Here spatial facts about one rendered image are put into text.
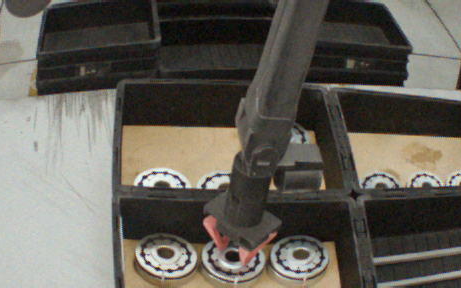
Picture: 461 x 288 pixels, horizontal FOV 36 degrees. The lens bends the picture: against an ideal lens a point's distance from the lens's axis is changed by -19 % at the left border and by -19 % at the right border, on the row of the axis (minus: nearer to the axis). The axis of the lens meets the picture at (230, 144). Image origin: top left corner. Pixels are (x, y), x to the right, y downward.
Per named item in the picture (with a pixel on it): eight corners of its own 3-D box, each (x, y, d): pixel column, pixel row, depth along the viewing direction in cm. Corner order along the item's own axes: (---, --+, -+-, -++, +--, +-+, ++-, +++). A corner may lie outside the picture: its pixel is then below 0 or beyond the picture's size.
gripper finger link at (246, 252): (236, 239, 136) (245, 198, 130) (269, 261, 133) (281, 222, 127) (208, 258, 131) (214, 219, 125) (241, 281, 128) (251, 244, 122)
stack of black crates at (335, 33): (284, 159, 262) (303, 40, 233) (265, 98, 284) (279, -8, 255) (392, 153, 270) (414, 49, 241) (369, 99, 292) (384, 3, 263)
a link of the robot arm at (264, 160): (243, 102, 118) (255, 147, 112) (322, 103, 120) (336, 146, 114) (230, 164, 126) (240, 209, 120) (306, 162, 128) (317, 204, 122)
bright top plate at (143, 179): (136, 211, 139) (136, 208, 139) (131, 170, 147) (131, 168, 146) (195, 211, 141) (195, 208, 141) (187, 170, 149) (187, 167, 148)
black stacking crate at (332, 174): (114, 237, 140) (112, 191, 132) (115, 128, 162) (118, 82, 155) (338, 241, 145) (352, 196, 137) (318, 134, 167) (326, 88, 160)
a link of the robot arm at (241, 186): (231, 142, 120) (238, 171, 116) (279, 142, 122) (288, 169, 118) (224, 179, 125) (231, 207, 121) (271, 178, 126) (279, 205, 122)
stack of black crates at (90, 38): (38, 167, 247) (35, 55, 218) (40, 110, 269) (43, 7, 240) (151, 165, 254) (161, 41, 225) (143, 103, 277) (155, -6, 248)
